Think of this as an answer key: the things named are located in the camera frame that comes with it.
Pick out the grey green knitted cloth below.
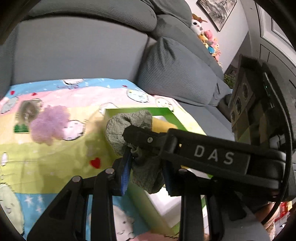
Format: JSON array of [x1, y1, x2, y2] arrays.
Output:
[[105, 110, 165, 194]]

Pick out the green white box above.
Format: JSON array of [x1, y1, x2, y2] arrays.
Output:
[[103, 107, 213, 237]]

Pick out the colourful cartoon bedsheet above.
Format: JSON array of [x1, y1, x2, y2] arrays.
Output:
[[1, 78, 204, 237]]

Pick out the purple fluffy scrubber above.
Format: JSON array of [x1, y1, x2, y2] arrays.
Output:
[[30, 105, 70, 146]]

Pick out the plush toy pile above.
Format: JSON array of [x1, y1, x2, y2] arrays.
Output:
[[191, 14, 222, 66]]

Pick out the black white framed picture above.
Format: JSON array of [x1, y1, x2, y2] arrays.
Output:
[[197, 0, 237, 32]]

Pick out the grey sofa bed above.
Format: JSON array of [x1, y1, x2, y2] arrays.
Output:
[[1, 1, 234, 141]]

